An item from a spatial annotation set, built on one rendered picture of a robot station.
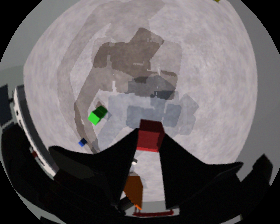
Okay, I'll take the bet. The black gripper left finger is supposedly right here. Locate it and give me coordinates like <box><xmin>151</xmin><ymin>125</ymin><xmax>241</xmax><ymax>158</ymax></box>
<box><xmin>48</xmin><ymin>128</ymin><xmax>139</xmax><ymax>206</ymax></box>

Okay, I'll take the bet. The small blue block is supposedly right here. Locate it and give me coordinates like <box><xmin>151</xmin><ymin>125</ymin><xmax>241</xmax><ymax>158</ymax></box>
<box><xmin>79</xmin><ymin>139</ymin><xmax>87</xmax><ymax>147</ymax></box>

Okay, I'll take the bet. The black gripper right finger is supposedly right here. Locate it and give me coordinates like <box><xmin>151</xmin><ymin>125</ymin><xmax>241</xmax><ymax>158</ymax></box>
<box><xmin>159</xmin><ymin>135</ymin><xmax>244</xmax><ymax>210</ymax></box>

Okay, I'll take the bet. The green block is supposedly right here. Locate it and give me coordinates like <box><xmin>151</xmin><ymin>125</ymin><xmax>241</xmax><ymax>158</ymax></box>
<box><xmin>88</xmin><ymin>109</ymin><xmax>105</xmax><ymax>125</ymax></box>
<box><xmin>96</xmin><ymin>105</ymin><xmax>108</xmax><ymax>113</ymax></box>

